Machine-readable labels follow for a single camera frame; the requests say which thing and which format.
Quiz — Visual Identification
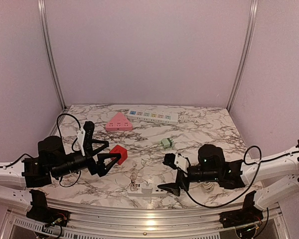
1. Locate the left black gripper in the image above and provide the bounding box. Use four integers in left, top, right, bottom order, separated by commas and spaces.
51, 139, 122, 179

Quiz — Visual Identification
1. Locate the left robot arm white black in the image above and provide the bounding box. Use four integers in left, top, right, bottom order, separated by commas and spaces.
0, 136, 122, 222

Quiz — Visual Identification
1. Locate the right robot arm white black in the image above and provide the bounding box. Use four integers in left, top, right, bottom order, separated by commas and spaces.
158, 140, 299, 223

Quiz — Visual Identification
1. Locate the right aluminium frame post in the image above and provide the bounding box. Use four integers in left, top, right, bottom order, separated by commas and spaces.
226, 0, 259, 113

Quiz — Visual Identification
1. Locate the aluminium front rail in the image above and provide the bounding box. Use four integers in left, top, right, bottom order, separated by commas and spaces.
0, 199, 290, 239

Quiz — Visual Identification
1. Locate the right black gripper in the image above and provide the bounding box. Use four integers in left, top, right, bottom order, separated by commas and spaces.
157, 165, 220, 197

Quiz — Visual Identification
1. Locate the green plug adapter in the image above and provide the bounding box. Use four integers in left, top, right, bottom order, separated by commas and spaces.
160, 138, 174, 149

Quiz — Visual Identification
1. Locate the aluminium frame post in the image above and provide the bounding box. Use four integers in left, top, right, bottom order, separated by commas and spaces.
38, 0, 66, 111
226, 0, 259, 113

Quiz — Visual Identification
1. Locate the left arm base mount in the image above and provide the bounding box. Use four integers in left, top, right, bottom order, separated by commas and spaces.
26, 208, 70, 239

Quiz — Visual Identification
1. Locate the white charger plug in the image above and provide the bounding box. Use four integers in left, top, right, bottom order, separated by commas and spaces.
141, 182, 153, 195

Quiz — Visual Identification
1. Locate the pink triangular power socket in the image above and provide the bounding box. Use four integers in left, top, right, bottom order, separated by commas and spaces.
105, 113, 133, 131

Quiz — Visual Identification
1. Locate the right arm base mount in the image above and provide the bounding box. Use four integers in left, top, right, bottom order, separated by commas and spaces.
219, 209, 264, 239

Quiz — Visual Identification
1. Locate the left aluminium frame post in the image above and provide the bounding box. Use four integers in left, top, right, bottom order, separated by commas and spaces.
38, 0, 66, 111

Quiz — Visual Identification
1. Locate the red cube socket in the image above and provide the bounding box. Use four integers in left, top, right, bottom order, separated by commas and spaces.
109, 144, 128, 166

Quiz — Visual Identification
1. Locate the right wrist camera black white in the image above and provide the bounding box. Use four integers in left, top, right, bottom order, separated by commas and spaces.
163, 153, 191, 173

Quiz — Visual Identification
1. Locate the long white colourful power strip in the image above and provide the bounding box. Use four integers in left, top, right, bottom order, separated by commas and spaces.
127, 109, 178, 125

